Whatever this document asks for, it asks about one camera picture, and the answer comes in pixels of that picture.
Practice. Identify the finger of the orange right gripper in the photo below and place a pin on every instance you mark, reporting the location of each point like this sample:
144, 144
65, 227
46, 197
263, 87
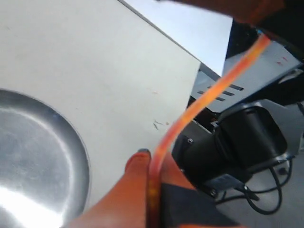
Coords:
253, 11

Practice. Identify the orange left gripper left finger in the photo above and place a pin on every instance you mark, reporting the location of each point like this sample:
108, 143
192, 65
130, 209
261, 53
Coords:
124, 206

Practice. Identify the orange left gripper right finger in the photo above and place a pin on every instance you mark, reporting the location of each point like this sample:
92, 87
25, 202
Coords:
183, 206

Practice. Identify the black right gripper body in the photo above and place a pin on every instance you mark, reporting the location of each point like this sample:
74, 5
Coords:
285, 27

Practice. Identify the thin orange straw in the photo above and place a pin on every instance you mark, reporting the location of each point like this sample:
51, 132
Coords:
154, 171

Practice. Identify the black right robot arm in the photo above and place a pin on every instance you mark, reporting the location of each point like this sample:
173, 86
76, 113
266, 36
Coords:
263, 130

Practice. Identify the grey metal base with slots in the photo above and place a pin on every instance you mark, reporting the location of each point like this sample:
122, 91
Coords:
275, 80

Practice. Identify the white fabric backdrop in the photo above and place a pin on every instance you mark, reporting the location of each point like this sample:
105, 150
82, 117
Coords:
203, 33

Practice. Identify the round silver metal plate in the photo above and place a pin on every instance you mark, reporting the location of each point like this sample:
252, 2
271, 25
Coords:
44, 167

